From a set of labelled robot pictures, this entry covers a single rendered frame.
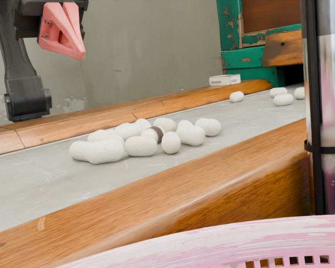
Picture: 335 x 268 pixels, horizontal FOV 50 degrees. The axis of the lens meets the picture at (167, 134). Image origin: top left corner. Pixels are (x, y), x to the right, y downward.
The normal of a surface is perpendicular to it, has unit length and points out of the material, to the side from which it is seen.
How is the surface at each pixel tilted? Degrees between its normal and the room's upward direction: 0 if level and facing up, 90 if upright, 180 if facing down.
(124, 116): 45
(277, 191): 90
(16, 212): 0
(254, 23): 90
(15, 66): 65
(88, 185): 0
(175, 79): 90
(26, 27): 131
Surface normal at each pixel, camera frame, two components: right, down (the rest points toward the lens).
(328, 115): -0.36, 0.22
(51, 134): 0.38, -0.65
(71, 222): -0.12, -0.98
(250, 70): -0.74, 0.18
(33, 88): 0.40, -0.31
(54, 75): 0.73, 0.05
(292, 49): -0.73, -0.18
